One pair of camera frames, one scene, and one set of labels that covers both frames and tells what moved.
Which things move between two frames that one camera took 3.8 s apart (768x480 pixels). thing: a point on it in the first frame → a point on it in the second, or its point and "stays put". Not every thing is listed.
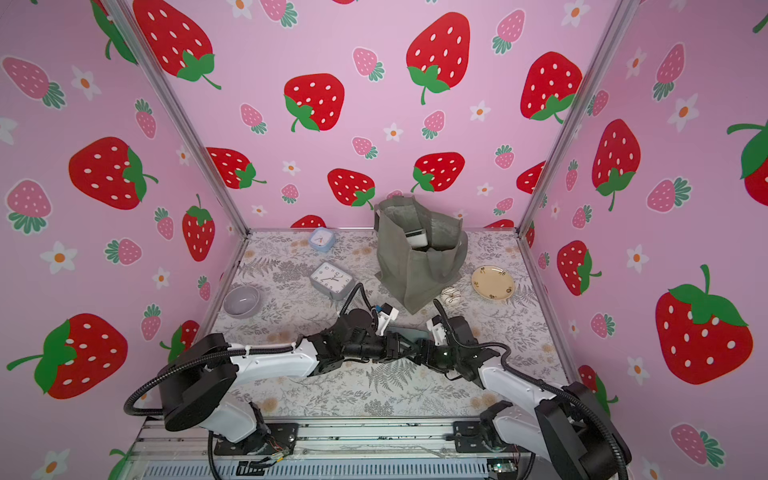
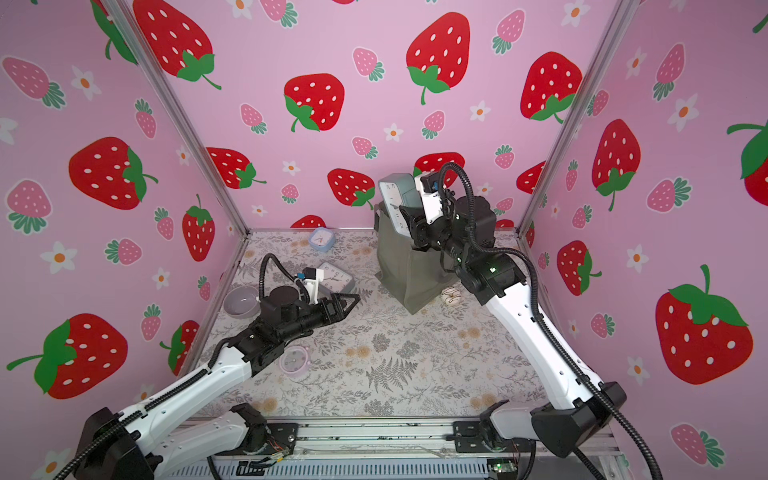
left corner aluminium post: [124, 13] stays put
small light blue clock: [322, 239] stays put
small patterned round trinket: [450, 295] stays put
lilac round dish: [241, 301] stays put
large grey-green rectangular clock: [412, 333] → [397, 190]
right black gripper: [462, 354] → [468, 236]
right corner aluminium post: [625, 13] stays put
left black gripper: [390, 346] → [335, 315]
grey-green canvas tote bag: [420, 250] stays put
